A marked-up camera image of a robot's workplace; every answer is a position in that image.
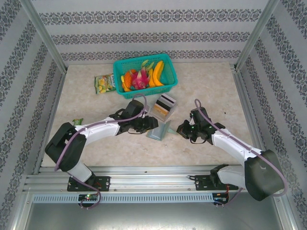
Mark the aluminium frame post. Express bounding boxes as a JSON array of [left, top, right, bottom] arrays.
[[234, 0, 281, 71], [19, 0, 68, 74]]

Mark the orange toy mango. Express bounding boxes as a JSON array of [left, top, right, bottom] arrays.
[[123, 69, 133, 87]]

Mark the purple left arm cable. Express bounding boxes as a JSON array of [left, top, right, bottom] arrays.
[[54, 93, 148, 211]]

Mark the grey card box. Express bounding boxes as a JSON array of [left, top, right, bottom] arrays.
[[146, 119, 179, 141]]

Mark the teal plastic basket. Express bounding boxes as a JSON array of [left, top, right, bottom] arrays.
[[112, 53, 178, 100]]

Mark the clear acrylic card stand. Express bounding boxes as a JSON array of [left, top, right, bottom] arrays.
[[150, 94, 177, 122]]

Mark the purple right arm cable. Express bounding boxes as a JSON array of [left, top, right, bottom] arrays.
[[194, 98, 288, 209]]

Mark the grey sheet metal panel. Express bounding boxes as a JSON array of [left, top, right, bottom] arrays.
[[24, 202, 293, 230]]

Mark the small yellow toy banana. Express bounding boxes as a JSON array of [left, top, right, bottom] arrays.
[[146, 69, 156, 87]]

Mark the slotted grey cable duct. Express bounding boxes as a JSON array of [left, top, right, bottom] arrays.
[[32, 193, 214, 204]]

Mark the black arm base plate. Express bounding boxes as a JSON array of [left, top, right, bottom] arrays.
[[194, 174, 238, 192], [67, 176, 111, 192]]

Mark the green yellow snack packet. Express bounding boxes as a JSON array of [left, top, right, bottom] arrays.
[[94, 73, 116, 95]]

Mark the aluminium side rail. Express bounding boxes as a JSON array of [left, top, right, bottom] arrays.
[[33, 71, 68, 175], [230, 63, 273, 173]]

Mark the pink toy dragon fruit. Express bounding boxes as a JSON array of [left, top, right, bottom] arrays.
[[130, 67, 151, 90]]

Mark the small circuit board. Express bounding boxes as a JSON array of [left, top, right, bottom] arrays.
[[78, 194, 99, 202], [213, 196, 229, 205]]

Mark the large yellow toy banana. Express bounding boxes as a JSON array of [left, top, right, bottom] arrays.
[[150, 60, 166, 87]]

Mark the aluminium front rail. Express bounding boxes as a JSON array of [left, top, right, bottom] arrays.
[[23, 165, 286, 192]]

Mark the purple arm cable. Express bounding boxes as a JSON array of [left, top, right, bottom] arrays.
[[54, 93, 148, 211], [194, 98, 288, 209]]

